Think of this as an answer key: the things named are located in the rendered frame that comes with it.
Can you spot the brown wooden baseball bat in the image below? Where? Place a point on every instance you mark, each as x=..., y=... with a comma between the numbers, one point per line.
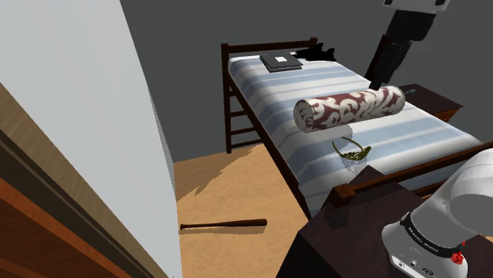
x=231, y=223

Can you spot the dark wooden nightstand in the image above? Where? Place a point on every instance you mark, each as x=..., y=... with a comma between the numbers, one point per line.
x=433, y=103

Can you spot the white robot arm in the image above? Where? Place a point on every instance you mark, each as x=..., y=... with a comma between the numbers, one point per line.
x=435, y=215

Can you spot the brown wooden cabinet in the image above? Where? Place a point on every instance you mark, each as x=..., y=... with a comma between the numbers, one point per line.
x=27, y=231

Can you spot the red white patterned bolster pillow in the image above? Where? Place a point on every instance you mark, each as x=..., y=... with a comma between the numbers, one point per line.
x=346, y=109

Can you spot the striped bed with wooden frame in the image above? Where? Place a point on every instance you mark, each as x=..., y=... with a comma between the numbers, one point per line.
x=269, y=86

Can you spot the black book with white square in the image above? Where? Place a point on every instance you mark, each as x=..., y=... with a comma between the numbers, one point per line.
x=280, y=61

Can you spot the black ragged object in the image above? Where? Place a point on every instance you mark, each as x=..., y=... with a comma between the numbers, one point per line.
x=317, y=54

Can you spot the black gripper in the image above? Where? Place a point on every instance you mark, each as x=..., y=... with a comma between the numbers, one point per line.
x=408, y=25

